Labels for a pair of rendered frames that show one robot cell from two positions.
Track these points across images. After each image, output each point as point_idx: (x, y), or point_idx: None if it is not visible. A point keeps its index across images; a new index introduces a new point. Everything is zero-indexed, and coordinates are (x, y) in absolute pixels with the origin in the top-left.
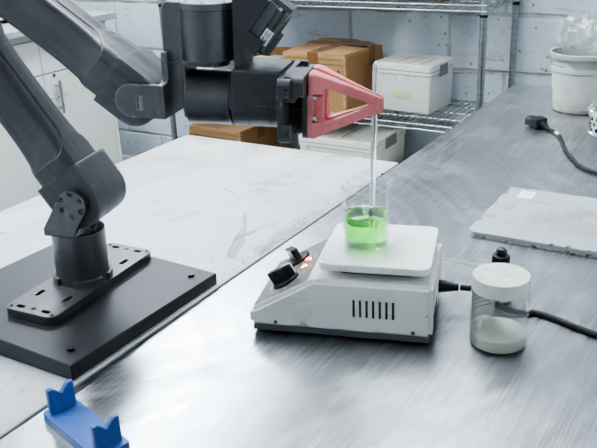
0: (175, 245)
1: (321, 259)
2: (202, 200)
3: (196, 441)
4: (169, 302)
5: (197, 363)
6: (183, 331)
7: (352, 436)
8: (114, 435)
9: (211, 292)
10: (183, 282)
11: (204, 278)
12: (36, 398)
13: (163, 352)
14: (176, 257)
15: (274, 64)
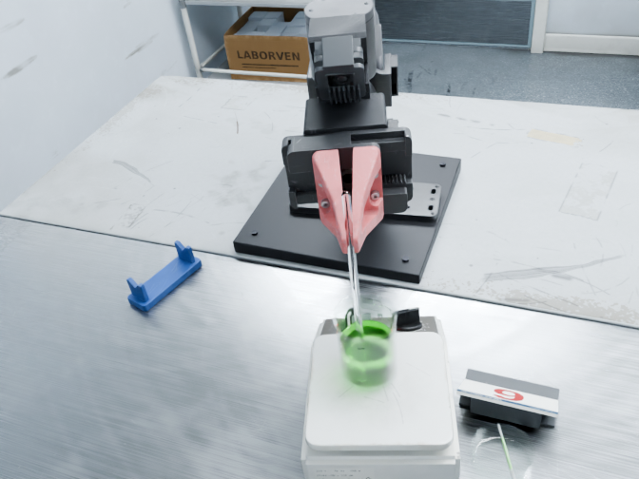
0: (497, 229)
1: (324, 335)
2: (638, 211)
3: (152, 345)
4: (345, 261)
5: (264, 314)
6: (318, 288)
7: (147, 450)
8: (140, 295)
9: (401, 286)
10: (390, 258)
11: (403, 271)
12: (212, 243)
13: (280, 287)
14: (469, 239)
15: (347, 118)
